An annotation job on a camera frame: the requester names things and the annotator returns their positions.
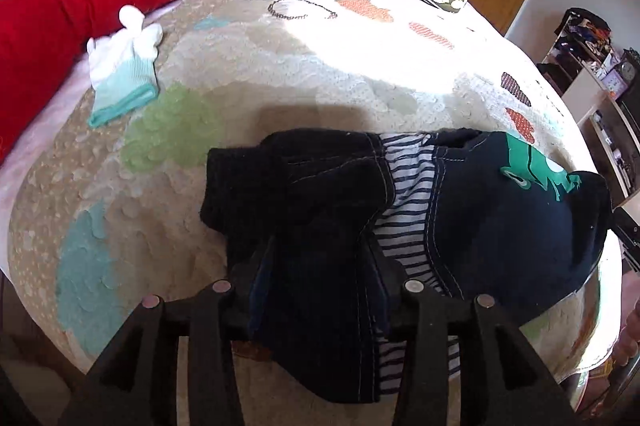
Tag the beige printed quilt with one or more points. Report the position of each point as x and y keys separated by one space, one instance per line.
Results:
x=280 y=70

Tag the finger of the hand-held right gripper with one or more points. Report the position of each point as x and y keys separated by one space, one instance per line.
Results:
x=629 y=233

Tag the dark mantel clock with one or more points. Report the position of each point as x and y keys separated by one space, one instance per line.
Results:
x=631 y=68

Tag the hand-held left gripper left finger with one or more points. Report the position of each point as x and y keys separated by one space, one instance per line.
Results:
x=210 y=336

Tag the cluttered open shelf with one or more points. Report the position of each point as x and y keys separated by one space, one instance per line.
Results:
x=595 y=70

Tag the dark navy pants striped lining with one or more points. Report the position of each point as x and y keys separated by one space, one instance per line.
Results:
x=320 y=226

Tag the white and teal glove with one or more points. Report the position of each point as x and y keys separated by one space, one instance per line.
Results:
x=122 y=65

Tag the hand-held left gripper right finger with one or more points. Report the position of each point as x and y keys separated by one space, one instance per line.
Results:
x=425 y=341

